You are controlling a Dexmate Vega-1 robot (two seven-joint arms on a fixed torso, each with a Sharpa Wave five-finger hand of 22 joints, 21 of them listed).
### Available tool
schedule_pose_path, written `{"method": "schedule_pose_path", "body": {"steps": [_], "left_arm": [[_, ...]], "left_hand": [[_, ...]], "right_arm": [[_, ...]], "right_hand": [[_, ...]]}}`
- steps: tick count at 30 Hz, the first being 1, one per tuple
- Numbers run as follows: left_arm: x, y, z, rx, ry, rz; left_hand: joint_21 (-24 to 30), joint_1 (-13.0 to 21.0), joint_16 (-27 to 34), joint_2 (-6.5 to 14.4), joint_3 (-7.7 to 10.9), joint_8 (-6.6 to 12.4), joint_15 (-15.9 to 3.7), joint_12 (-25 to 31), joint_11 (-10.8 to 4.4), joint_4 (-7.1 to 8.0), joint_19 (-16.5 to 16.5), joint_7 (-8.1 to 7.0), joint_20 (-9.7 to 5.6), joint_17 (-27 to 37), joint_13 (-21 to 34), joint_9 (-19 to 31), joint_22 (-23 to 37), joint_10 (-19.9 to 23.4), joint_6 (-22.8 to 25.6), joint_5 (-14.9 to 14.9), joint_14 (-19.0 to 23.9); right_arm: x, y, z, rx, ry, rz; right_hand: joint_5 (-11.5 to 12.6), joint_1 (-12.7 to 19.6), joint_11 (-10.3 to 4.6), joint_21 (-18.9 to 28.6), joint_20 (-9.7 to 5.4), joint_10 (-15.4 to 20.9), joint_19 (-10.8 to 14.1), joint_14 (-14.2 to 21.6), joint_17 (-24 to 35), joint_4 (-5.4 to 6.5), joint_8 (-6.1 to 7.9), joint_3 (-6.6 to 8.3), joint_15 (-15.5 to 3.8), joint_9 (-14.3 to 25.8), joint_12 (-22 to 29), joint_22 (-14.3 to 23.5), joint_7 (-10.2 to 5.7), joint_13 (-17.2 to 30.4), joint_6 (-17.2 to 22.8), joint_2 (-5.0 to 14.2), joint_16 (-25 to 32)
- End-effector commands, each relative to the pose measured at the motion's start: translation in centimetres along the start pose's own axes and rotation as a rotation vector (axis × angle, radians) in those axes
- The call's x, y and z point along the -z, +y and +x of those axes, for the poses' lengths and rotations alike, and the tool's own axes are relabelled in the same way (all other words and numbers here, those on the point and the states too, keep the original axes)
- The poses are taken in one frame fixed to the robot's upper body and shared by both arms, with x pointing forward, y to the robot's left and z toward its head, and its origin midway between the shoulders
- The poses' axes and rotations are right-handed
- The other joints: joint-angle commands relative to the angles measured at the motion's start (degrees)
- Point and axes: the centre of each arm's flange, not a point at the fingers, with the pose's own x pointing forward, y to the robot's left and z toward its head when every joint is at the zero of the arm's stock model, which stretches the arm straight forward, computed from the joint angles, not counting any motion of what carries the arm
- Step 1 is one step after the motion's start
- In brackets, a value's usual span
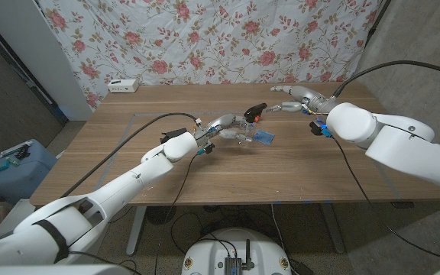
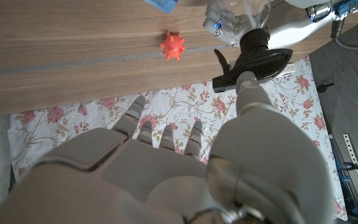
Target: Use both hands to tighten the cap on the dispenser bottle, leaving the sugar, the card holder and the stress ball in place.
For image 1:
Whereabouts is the grey table leg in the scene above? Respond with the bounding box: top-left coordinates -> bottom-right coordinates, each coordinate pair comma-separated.
319,202 -> 346,255

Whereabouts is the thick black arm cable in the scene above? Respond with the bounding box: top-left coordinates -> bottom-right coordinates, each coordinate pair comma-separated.
59,112 -> 200,199
332,60 -> 440,99

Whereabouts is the floral backdrop cloth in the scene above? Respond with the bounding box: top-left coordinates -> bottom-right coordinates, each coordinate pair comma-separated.
36,0 -> 383,110

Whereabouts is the blue storage case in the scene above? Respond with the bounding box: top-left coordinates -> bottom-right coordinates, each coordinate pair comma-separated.
0,138 -> 58,205

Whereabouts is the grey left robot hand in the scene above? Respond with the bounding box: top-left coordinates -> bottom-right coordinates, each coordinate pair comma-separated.
192,113 -> 254,152

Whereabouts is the teal hand tool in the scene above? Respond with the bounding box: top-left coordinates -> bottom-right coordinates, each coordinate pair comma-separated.
0,158 -> 21,175

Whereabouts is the white flat tool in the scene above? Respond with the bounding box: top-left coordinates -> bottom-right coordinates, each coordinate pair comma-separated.
0,140 -> 34,158

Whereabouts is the white wall panel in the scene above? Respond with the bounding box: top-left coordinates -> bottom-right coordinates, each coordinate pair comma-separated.
0,0 -> 93,121

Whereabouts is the black backdrop stand pole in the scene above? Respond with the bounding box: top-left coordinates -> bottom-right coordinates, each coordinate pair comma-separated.
364,0 -> 392,47

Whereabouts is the black card holder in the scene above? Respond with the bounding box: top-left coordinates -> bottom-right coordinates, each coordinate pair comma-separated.
160,128 -> 189,145

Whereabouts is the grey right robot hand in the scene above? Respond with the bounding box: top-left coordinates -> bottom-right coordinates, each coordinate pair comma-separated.
267,84 -> 339,115

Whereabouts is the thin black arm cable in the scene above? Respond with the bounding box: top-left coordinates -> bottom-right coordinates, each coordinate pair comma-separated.
153,152 -> 202,275
330,135 -> 440,264

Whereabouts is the black round fan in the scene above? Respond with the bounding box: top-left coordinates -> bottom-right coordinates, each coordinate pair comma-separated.
145,205 -> 177,225

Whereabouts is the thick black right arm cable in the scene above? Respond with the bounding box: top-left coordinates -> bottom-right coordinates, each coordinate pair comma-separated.
332,60 -> 440,99

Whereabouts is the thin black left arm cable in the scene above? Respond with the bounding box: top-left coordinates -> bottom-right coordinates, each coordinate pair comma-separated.
153,152 -> 202,275

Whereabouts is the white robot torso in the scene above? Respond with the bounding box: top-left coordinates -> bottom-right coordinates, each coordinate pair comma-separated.
180,228 -> 293,275

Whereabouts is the white table leg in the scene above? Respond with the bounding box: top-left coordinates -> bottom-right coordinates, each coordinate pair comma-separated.
125,205 -> 147,257

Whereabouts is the grey tape outline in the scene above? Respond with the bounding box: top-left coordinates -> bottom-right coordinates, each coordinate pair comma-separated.
89,108 -> 403,200

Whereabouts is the clear spray bottle black cap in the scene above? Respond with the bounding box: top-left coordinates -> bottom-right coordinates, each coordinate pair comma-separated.
235,102 -> 268,146

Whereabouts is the black clip tool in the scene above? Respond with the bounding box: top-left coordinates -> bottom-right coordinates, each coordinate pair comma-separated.
15,144 -> 31,160

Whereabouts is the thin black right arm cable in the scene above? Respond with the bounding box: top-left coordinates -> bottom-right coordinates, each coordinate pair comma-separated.
330,135 -> 440,264

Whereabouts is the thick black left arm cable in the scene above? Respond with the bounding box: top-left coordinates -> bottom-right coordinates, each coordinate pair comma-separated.
59,112 -> 200,199

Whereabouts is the white power strip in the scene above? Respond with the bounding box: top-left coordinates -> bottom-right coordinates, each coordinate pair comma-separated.
107,78 -> 140,94

